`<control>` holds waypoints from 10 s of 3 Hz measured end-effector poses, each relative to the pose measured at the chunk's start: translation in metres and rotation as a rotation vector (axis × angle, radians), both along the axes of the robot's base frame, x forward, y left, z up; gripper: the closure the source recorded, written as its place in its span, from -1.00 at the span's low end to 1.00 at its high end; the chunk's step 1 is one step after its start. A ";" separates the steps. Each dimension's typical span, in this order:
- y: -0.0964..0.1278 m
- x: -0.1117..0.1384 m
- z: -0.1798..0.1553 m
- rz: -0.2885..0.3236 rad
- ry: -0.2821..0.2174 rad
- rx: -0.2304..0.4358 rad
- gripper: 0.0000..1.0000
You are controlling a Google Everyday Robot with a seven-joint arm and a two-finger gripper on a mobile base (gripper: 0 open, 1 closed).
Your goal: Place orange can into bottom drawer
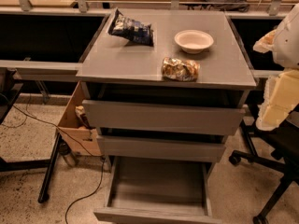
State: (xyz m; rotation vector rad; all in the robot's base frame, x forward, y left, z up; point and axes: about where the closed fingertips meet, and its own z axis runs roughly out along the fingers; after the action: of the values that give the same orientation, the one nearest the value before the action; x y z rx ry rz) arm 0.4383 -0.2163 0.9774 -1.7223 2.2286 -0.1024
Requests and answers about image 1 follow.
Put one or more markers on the black table leg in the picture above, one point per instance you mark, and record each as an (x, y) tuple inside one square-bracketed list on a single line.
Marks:
[(43, 194)]

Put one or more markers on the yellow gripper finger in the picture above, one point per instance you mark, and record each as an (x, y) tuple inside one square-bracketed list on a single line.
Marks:
[(280, 98)]

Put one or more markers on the grey middle drawer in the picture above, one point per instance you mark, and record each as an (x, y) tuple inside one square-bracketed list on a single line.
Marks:
[(160, 149)]

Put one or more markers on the grey drawer cabinet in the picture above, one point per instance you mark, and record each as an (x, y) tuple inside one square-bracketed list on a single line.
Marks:
[(117, 70)]

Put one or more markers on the metal bottle on floor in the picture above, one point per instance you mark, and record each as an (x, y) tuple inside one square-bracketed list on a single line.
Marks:
[(67, 154)]

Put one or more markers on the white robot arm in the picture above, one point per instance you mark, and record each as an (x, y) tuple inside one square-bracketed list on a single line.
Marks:
[(283, 42)]

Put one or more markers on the grey top drawer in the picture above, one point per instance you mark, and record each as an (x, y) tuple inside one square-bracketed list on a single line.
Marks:
[(163, 118)]

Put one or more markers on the grey open bottom drawer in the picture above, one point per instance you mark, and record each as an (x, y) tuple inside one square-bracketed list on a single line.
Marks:
[(149, 191)]

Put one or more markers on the white bowl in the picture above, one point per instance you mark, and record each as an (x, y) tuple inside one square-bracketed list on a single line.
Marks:
[(193, 41)]

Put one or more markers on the blue chip bag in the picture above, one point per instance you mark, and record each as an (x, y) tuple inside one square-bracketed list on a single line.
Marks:
[(130, 29)]

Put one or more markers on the cardboard box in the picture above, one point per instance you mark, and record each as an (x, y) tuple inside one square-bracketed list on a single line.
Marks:
[(81, 140)]

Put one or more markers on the black office chair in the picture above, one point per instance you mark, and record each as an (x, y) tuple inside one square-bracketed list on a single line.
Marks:
[(285, 142)]

